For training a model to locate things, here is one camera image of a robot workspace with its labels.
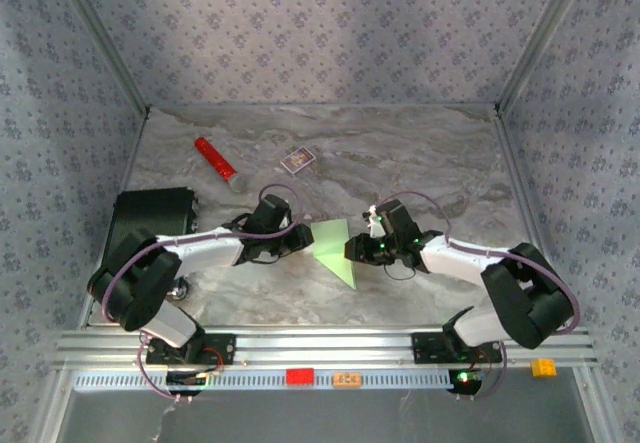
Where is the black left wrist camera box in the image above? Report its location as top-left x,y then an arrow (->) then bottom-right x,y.
248,193 -> 293,234

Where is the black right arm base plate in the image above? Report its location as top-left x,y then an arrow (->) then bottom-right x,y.
410,331 -> 504,365

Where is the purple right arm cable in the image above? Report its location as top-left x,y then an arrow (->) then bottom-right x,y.
377,191 -> 582,402

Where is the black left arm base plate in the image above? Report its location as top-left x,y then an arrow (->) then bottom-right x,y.
144,333 -> 237,366

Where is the aluminium frame post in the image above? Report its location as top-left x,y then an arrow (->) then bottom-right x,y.
493,0 -> 597,117

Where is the slotted grey cable duct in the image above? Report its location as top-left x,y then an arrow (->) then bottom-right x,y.
73,370 -> 454,392

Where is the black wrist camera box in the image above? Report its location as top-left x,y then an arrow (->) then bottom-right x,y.
248,193 -> 293,234
363,200 -> 422,239

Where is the black case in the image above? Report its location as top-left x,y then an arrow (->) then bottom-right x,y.
97,187 -> 200,294

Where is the light green paper sheet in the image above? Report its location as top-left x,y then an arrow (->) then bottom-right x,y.
309,217 -> 357,292

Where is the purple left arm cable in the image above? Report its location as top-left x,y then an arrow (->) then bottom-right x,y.
101,182 -> 305,404

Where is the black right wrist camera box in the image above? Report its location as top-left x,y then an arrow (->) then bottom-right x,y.
363,200 -> 422,239

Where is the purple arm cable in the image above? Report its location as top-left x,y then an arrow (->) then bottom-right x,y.
377,191 -> 582,402
101,182 -> 305,404

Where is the aluminium mounting rail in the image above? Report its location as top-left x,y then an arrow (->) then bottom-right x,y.
49,326 -> 599,370

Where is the red block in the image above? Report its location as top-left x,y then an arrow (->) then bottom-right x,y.
285,367 -> 316,387

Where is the red tube with grey cap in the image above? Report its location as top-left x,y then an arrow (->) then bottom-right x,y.
193,136 -> 250,195

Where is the small purple card box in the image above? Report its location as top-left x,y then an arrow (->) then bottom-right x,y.
279,145 -> 317,175

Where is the yellow toy brick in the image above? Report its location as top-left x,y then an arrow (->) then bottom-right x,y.
530,357 -> 558,378

